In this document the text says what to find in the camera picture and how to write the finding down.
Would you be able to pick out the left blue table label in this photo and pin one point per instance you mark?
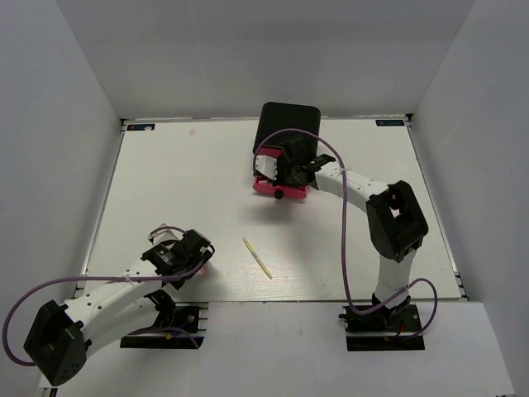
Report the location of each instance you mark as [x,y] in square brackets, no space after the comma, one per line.
[140,127]

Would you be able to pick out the blue table label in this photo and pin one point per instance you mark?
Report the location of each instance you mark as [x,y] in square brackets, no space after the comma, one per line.
[389,123]
[140,127]

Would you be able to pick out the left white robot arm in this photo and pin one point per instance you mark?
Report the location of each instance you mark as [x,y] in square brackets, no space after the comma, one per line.
[63,336]

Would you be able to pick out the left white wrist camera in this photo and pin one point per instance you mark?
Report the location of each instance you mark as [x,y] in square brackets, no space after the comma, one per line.
[164,233]

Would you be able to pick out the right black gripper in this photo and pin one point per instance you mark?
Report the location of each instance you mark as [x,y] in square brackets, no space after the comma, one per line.
[281,164]

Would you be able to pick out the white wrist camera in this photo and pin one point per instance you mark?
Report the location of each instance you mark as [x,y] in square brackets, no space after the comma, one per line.
[164,233]
[266,167]

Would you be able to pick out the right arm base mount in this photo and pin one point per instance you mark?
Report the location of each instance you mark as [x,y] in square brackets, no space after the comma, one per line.
[374,333]

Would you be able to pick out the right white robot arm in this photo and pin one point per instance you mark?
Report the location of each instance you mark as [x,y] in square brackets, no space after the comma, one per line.
[397,225]

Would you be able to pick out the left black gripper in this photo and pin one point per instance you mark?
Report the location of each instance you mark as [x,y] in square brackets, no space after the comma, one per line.
[196,262]

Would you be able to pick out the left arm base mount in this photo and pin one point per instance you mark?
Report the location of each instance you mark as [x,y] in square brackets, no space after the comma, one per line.
[177,326]

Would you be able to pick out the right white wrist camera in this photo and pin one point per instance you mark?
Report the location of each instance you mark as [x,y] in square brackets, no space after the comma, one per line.
[266,167]

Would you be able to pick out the yellow pen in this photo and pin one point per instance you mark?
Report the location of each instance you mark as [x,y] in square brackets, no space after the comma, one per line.
[257,259]

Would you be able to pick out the right blue table label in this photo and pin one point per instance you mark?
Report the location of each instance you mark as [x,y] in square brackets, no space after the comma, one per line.
[389,123]

